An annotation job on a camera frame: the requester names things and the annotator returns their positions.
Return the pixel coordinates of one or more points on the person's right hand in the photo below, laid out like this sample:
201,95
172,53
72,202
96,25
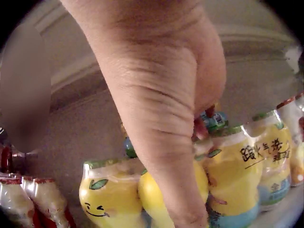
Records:
152,71

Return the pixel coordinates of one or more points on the person's right fingers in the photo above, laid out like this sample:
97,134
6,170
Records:
209,90

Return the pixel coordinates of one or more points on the person's right thumb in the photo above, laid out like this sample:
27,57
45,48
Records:
171,163

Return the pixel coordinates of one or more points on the shrink-wrapped pack of yellow bottles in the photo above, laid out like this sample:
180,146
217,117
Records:
237,180

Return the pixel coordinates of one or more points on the pack of white red-capped bottles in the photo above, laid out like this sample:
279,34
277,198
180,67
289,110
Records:
293,125
21,201

